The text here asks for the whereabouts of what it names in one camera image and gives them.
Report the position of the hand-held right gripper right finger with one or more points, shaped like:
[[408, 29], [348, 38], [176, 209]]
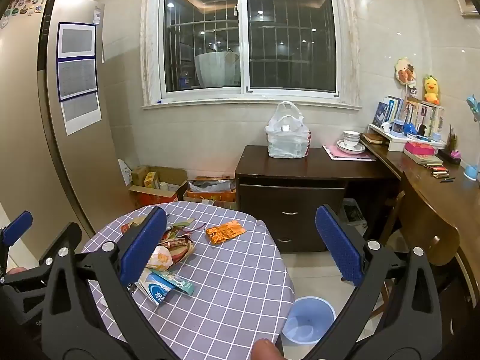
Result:
[[339, 247]]

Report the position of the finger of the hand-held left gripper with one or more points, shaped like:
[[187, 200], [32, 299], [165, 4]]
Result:
[[17, 227]]

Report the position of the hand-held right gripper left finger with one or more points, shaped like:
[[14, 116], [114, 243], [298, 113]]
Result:
[[144, 247]]

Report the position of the brown paper bag red print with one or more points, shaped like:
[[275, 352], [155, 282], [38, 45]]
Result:
[[183, 250]]

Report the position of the blue plastic waste bin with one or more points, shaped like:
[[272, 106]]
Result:
[[307, 322]]

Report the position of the person's right hand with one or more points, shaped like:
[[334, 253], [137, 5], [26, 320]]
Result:
[[267, 350]]

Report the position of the yellow white food wrapper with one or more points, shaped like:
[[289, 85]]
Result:
[[161, 259]]

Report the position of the small brown red carton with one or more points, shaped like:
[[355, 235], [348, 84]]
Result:
[[127, 228]]

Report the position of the printed box under desk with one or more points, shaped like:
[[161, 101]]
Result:
[[352, 213]]

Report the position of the green foil wrapper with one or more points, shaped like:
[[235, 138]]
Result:
[[180, 228]]

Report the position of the white blue milk carton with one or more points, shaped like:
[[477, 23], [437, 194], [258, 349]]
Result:
[[155, 288]]

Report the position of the yellow drink carton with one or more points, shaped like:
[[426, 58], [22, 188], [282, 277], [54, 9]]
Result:
[[151, 180]]

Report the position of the dark wooden drawer cabinet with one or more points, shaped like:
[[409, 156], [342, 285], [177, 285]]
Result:
[[292, 195]]

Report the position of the open cardboard box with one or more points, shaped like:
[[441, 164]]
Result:
[[168, 180]]

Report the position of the white paper bag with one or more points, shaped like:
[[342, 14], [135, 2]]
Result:
[[125, 172]]

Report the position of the orange snack packet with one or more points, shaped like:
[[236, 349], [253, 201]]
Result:
[[225, 232]]

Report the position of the brown wooden chair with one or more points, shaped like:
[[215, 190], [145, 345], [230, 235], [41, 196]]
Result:
[[423, 228]]

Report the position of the orange printed cardboard box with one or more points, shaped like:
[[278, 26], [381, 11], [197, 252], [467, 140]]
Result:
[[213, 195]]

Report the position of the beige refrigerator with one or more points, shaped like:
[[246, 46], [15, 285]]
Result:
[[26, 138]]

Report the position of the pink paper sheet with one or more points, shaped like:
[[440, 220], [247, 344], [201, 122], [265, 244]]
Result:
[[333, 153]]

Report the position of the grey checked tablecloth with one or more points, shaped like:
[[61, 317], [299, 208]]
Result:
[[232, 288]]

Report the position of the stack of white bowls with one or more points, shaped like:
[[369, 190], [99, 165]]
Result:
[[351, 141]]

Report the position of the brown wooden desk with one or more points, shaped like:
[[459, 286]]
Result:
[[442, 198]]

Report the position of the white desk shelf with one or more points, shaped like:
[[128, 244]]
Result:
[[397, 141]]

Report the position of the clear plastic carrier bag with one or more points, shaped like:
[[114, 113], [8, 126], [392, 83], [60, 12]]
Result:
[[287, 138]]

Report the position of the pile of coloured pencils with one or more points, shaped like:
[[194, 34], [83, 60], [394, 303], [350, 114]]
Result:
[[438, 171]]

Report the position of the plain white paper sheet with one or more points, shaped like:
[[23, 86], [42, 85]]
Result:
[[81, 114]]

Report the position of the black pen holder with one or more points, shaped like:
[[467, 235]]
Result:
[[449, 156]]

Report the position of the light blue round gadget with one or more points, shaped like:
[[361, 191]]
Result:
[[471, 173]]

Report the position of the row of books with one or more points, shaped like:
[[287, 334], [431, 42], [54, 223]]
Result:
[[420, 114]]

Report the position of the blue framed paper sheet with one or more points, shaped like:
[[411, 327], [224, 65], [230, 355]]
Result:
[[76, 40], [77, 79]]

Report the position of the yellow plush duck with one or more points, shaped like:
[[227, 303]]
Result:
[[432, 90]]

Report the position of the light blue desk lamp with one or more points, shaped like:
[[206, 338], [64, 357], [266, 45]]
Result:
[[474, 107]]

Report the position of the group of fridge magnets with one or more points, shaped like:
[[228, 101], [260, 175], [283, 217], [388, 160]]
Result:
[[22, 5]]

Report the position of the white framed sliding window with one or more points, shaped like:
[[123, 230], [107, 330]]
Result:
[[247, 33]]

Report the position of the plush wall ornament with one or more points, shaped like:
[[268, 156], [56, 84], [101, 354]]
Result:
[[405, 70]]

